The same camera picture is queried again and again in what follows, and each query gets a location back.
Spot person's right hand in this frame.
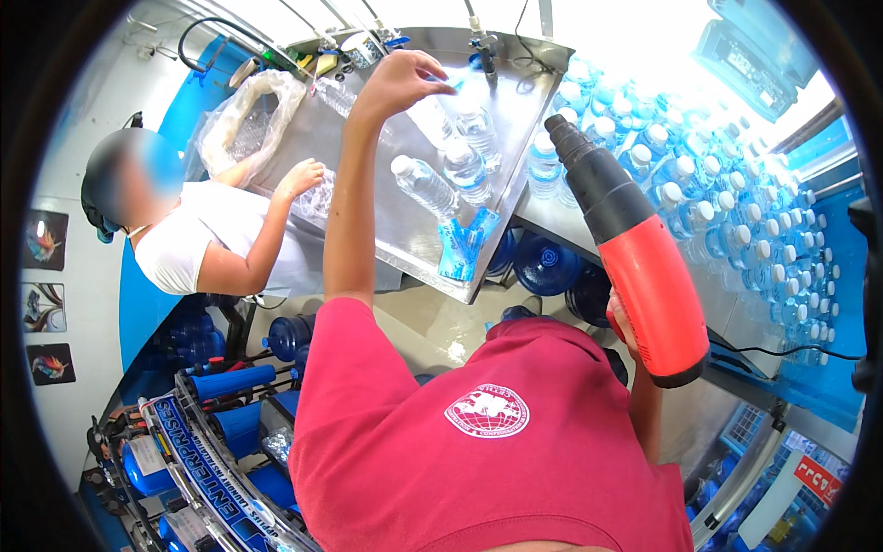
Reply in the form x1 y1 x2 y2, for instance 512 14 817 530
606 286 646 364

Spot person's left hand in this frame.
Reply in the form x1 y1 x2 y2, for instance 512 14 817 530
352 50 458 124

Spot red and black heat gun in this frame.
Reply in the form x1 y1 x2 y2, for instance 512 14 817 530
544 114 711 389

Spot crowd of filled water bottles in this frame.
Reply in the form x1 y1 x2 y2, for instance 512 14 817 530
528 58 844 367

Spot stack of blue cap seals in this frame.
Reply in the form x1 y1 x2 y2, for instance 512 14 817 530
436 206 501 282

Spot person's body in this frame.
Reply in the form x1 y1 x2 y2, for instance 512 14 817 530
288 235 694 552

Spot filled water bottle white cap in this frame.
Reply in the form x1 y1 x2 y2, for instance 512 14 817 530
455 103 502 173
443 138 493 207
390 155 461 222

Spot steel work table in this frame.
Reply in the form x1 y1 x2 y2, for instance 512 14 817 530
252 26 575 306

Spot red sign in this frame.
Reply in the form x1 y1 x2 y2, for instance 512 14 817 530
793 455 844 508

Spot clear water bottle without label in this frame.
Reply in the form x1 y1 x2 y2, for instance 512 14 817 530
406 93 456 151

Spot steel filling nozzle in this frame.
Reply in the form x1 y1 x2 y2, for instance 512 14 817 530
468 14 499 87

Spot empty clear plastic bottle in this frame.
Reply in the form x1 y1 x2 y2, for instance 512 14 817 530
293 169 339 220
314 76 358 118

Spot heap of small tools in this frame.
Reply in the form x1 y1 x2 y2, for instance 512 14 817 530
286 31 411 77

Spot water filter rack blue housings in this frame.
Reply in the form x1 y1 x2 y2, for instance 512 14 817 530
83 362 311 552

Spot heap of blue water jugs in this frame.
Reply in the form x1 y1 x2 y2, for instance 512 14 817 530
155 293 239 367

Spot clear bag of empty bottles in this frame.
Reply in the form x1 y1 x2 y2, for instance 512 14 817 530
196 69 308 187

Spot black power cable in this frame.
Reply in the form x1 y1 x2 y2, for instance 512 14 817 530
709 337 865 362

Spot blue grey wall appliance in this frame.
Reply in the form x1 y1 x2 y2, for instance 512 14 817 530
692 0 822 124

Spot black hose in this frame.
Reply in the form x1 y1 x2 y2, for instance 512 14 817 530
177 17 284 73

